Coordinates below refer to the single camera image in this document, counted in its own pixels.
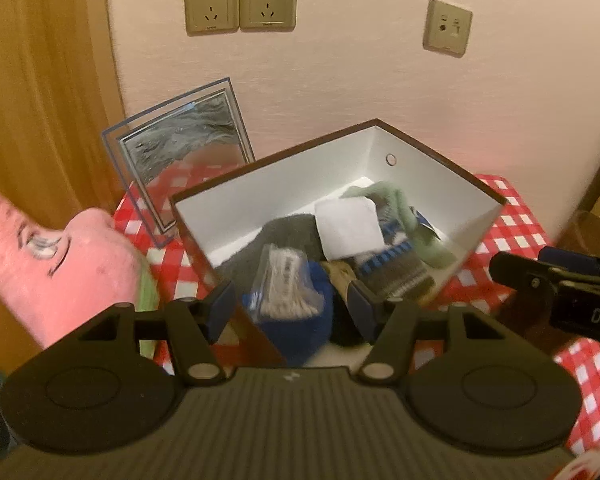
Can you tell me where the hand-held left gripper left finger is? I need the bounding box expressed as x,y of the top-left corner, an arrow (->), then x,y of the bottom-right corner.
55,279 -> 237,387

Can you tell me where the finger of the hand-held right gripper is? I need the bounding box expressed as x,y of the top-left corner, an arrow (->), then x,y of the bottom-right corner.
538,245 -> 600,277
488,251 -> 561,291

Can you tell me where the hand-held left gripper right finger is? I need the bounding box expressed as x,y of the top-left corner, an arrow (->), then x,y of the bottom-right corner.
346,280 -> 536,387

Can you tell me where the black round pad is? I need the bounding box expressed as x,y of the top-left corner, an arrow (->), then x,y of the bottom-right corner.
329,290 -> 376,347

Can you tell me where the beige sock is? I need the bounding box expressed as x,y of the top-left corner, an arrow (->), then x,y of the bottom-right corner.
322,260 -> 356,286

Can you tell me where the striped knit sock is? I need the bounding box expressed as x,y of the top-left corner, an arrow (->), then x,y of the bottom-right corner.
354,240 -> 434,301

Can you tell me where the plastic bag of cotton swabs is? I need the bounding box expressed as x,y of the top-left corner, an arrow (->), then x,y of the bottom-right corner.
247,243 -> 326,321

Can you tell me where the blue knit hat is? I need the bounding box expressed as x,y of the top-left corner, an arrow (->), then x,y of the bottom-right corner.
244,260 -> 335,362

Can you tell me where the green towel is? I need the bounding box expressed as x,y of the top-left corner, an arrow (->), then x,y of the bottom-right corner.
340,181 -> 457,270

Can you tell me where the grey fuzzy cloth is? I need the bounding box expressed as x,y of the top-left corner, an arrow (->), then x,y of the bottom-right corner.
219,213 -> 331,291

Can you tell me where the brown cardboard box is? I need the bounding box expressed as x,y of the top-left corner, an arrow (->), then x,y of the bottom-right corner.
169,118 -> 507,367

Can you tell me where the brown cylindrical canister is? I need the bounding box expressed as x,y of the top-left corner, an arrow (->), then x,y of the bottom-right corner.
495,209 -> 600,356

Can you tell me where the red checkered tablecloth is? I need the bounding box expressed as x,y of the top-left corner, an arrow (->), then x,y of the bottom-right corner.
112,160 -> 600,457

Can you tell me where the pink starfish plush toy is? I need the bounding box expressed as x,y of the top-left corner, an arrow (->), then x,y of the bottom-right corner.
0,175 -> 161,362

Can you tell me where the framed grey picture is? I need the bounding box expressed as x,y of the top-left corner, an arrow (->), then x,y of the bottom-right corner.
101,77 -> 256,249

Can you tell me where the wooden door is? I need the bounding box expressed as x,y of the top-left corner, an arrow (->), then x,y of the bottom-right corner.
0,0 -> 127,362

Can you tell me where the beige wall socket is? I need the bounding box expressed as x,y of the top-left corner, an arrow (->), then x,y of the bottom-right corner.
238,0 -> 299,31
183,0 -> 240,37

